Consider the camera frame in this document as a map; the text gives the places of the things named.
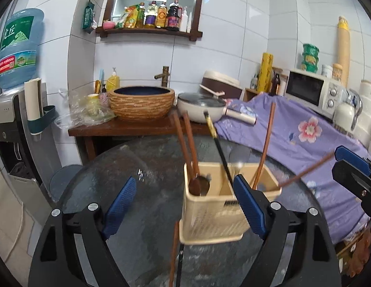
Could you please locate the yellow dish soap bottle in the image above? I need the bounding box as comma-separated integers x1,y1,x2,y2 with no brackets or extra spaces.
106,67,121,92

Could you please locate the green tea packet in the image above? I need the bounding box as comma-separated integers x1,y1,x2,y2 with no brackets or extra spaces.
81,0,96,34

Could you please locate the bronze faucet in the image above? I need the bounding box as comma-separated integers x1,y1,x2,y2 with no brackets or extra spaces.
154,65,171,88

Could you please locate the cream plastic utensil holder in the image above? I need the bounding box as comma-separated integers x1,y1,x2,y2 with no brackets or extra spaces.
178,162,282,245

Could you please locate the dark soy sauce bottle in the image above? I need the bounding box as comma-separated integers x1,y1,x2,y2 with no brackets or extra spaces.
165,0,183,32

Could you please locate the wooden chopstick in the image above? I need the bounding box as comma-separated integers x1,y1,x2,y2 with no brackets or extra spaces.
277,152,336,187
170,110,195,180
183,111,200,177
252,102,276,190
168,221,180,287

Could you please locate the blue water jug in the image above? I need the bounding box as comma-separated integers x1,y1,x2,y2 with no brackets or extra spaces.
0,8,45,90

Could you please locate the woven pattern wash basin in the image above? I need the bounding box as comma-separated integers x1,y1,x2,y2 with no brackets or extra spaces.
108,85,176,122

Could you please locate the purple floral blanket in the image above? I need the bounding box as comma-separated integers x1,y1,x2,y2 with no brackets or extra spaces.
213,92,371,243

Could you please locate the metal spoon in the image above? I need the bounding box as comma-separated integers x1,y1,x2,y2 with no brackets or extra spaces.
228,148,252,181

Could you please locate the dark wooden spoon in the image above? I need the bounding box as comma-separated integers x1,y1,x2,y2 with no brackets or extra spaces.
188,175,212,197

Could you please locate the glass jar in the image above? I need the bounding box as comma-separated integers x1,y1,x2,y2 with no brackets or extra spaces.
276,67,291,96

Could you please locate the floral pump bottle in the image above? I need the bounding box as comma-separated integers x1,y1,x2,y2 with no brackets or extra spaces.
99,85,110,108

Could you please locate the clear plastic bag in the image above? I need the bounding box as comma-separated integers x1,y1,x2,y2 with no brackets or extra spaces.
55,88,116,127

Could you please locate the black gold-banded chopstick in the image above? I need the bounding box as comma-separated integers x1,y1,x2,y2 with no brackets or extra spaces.
204,111,234,186
176,243,185,287

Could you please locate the purple label oil bottle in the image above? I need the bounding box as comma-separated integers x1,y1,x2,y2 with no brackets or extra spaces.
143,0,158,28

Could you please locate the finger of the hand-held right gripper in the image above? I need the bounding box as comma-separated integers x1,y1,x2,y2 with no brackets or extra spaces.
334,145,371,183
331,160,371,216

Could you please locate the yellow seasoning packet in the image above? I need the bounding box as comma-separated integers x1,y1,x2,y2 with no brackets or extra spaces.
116,5,140,29

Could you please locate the yellow label sauce bottle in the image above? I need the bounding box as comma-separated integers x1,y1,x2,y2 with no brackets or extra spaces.
156,1,168,28

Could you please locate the green label oil bottle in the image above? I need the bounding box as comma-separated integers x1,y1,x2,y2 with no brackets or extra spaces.
135,2,146,28

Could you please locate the white microwave oven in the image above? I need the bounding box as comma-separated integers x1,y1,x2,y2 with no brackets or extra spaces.
284,68,349,116

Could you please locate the white pan with lid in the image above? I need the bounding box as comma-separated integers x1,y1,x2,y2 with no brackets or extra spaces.
177,92,257,126

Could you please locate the tall beige roll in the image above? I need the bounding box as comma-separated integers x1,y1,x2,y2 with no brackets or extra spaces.
337,16,351,89

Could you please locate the grey round stool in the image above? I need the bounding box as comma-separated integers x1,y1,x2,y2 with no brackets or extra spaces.
49,164,84,203

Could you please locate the brown white rice cooker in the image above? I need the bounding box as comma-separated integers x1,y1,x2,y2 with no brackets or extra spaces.
199,70,242,99

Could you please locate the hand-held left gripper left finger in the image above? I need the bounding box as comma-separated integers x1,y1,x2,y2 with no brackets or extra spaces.
28,176,138,287

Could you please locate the yellow wrap roll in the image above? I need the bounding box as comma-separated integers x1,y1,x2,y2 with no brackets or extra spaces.
257,52,274,94

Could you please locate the stack of white containers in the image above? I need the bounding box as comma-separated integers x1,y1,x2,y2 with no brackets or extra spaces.
354,79,371,148

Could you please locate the dark wooden counter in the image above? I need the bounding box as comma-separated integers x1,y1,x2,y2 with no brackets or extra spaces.
68,109,216,161

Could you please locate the brown glass bottle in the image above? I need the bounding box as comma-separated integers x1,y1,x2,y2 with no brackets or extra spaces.
269,69,281,96

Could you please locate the wooden framed mirror shelf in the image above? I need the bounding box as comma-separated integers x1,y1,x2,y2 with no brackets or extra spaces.
95,0,209,42

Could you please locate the cream paper roll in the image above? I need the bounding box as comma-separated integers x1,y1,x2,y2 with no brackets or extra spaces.
23,77,44,122

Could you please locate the white squeeze bottle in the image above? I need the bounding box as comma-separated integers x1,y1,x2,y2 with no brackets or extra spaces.
181,6,193,33

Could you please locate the white cable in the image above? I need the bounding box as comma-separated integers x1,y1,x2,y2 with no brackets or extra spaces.
2,200,25,264

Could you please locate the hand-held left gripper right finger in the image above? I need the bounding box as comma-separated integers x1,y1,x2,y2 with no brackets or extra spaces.
233,174,343,287

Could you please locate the white rice paddle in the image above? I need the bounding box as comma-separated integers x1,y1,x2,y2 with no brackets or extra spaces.
199,84,226,96

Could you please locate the grey water dispenser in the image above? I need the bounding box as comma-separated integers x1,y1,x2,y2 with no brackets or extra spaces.
0,82,65,226

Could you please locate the teal wall holder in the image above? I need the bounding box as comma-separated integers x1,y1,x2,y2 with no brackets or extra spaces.
27,105,59,135

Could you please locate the brown patterned object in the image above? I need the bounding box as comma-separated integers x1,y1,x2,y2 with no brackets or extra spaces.
334,221,371,279

